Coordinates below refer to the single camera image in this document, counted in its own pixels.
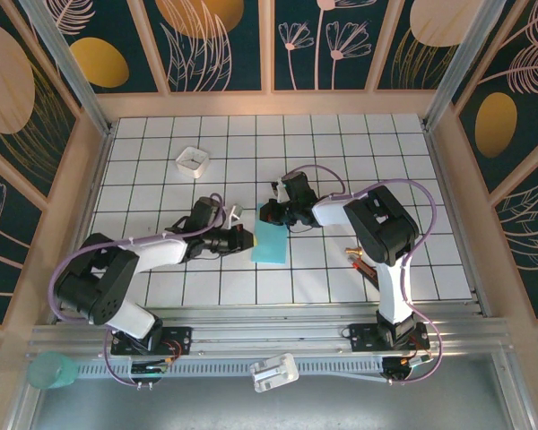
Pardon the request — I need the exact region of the translucent green cup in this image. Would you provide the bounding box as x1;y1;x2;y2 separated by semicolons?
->
26;351;80;391

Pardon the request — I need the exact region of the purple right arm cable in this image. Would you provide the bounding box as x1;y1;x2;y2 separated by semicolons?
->
286;164;443;387

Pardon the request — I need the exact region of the black control board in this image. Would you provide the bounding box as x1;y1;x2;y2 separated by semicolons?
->
380;353;434;385
127;360;171;389

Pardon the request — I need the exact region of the white plastic bracket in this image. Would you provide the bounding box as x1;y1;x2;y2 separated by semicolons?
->
248;352;300;394

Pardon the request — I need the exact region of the light blue paper sheet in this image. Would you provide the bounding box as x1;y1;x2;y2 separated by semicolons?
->
249;202;289;265

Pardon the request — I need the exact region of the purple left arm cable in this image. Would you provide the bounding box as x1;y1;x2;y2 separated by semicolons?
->
48;192;228;389

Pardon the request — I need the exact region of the aluminium frame post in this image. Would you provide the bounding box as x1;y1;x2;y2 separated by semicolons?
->
421;0;508;131
17;0;117;135

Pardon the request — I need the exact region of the orange and black utility knife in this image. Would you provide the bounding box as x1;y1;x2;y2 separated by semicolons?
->
345;245;380;288

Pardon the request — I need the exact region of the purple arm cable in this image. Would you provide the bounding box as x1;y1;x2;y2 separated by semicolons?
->
48;192;228;389
286;164;443;387

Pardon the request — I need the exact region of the aluminium mounting rail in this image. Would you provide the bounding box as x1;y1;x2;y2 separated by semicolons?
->
26;304;516;359

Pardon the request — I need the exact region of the grey slotted cable duct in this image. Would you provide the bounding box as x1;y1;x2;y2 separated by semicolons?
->
78;360;386;378

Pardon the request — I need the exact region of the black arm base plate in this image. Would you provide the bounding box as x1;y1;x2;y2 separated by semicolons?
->
110;325;194;357
349;322;430;353

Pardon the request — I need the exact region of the aluminium side rail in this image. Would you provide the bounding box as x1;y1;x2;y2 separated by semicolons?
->
48;123;117;324
423;123;492;317

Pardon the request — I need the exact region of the white square clock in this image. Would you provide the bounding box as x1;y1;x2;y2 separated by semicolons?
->
175;145;211;180

